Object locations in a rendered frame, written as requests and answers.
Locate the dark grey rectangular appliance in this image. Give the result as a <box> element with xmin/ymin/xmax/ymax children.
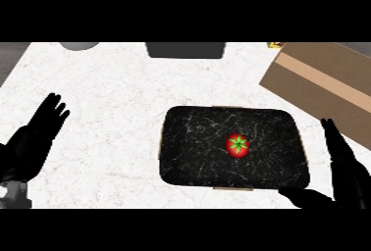
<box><xmin>145</xmin><ymin>42</ymin><xmax>228</xmax><ymax>60</ymax></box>

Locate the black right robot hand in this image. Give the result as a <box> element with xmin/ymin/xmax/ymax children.
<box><xmin>277</xmin><ymin>118</ymin><xmax>371</xmax><ymax>210</ymax></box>

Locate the grey round object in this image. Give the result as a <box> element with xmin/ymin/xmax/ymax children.
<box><xmin>58</xmin><ymin>42</ymin><xmax>101</xmax><ymax>52</ymax></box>

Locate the red tomato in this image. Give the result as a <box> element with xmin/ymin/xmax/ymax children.
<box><xmin>227</xmin><ymin>132</ymin><xmax>252</xmax><ymax>160</ymax></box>

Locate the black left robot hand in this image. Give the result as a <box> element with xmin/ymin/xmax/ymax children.
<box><xmin>0</xmin><ymin>92</ymin><xmax>71</xmax><ymax>183</ymax></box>

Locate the black marble tray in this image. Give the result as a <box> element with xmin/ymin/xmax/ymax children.
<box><xmin>159</xmin><ymin>105</ymin><xmax>312</xmax><ymax>191</ymax></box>

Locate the brown cardboard box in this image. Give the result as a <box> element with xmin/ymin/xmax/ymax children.
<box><xmin>259</xmin><ymin>42</ymin><xmax>371</xmax><ymax>151</ymax></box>

